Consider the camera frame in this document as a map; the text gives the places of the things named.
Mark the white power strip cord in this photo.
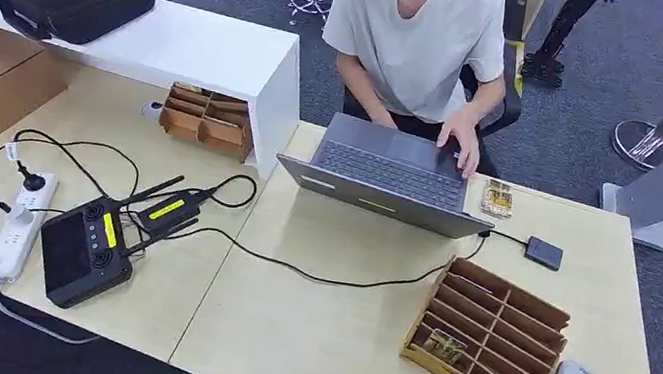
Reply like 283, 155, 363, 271
0, 279, 107, 349

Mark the printed card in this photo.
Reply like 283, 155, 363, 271
418, 327, 471, 366

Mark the wooden card box with dividers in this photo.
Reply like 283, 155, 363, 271
397, 250, 578, 374

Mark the black looped transmitter cable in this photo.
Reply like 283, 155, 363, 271
201, 170, 259, 213

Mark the grey laptop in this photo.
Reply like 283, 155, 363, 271
269, 105, 508, 245

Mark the black remote controller with screen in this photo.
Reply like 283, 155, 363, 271
30, 188, 144, 317

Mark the person's left hand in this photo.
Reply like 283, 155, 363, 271
432, 106, 487, 182

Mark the black looped power cable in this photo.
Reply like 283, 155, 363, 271
0, 125, 147, 230

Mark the long black laptop cable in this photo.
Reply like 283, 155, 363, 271
126, 188, 488, 305

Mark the black power plug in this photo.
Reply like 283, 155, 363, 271
12, 161, 49, 195

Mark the black office chair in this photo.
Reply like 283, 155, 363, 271
452, 36, 532, 141

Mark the white power strip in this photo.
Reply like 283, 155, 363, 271
0, 166, 61, 291

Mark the white desk shelf riser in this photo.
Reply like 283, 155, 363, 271
0, 0, 318, 183

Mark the small cardboard divider box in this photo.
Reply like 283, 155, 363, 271
154, 80, 262, 165

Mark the small white round object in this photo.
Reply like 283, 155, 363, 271
139, 98, 166, 123

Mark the black transmitter with antennas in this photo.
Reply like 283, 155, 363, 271
114, 168, 215, 266

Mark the white power plug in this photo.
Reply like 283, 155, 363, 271
5, 201, 36, 229

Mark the small black external drive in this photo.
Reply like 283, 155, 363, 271
521, 234, 566, 272

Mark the standing person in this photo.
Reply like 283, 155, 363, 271
520, 0, 619, 95

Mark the short black drive cable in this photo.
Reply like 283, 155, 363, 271
478, 228, 531, 247

